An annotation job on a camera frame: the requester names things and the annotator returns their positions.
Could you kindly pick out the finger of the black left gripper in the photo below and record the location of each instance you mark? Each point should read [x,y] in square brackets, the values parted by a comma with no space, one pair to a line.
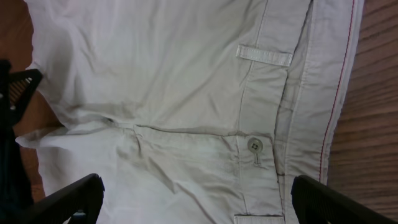
[20,87]

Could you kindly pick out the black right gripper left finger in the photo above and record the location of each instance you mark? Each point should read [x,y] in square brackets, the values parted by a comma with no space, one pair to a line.
[79,202]

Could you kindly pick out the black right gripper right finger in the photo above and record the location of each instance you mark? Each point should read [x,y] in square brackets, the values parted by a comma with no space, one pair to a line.
[315,203]

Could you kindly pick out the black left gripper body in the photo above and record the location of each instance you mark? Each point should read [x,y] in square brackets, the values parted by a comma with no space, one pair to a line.
[16,193]

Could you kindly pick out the beige khaki shorts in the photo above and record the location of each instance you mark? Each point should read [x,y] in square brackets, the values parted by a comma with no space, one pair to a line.
[191,111]

